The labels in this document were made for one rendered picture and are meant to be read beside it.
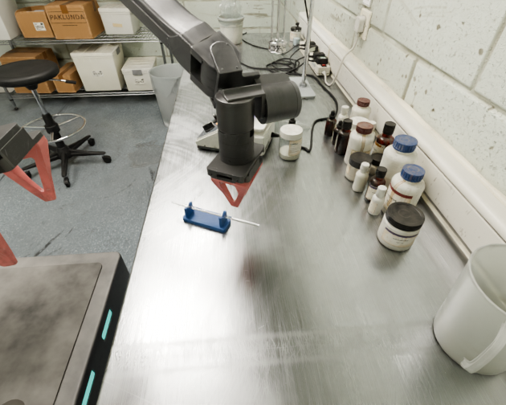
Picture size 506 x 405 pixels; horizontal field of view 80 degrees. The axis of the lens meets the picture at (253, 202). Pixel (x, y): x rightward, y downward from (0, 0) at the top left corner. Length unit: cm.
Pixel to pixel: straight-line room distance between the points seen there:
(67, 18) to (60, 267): 222
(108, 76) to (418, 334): 295
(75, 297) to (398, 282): 92
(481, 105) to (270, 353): 60
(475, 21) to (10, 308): 138
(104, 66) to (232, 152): 268
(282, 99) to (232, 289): 32
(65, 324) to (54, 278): 19
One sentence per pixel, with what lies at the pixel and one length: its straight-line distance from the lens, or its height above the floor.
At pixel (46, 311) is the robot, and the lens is 115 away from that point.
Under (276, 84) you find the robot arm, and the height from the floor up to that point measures 104.
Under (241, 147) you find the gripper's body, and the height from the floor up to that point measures 97.
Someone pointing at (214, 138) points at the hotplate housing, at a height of 79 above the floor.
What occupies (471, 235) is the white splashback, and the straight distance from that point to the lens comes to 70.
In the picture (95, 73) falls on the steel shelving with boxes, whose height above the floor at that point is 29.
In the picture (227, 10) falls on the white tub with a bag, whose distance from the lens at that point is 181.
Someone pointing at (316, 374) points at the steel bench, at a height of 75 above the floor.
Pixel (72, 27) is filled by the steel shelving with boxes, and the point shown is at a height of 64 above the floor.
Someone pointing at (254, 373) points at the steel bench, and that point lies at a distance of 49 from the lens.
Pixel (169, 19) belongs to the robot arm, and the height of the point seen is 112.
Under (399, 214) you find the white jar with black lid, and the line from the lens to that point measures 63.
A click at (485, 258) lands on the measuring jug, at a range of 54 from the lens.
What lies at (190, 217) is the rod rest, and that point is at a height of 76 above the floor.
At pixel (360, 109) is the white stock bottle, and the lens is 97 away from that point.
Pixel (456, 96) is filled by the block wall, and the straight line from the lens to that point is 81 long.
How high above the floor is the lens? 122
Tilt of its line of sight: 42 degrees down
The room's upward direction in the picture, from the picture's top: straight up
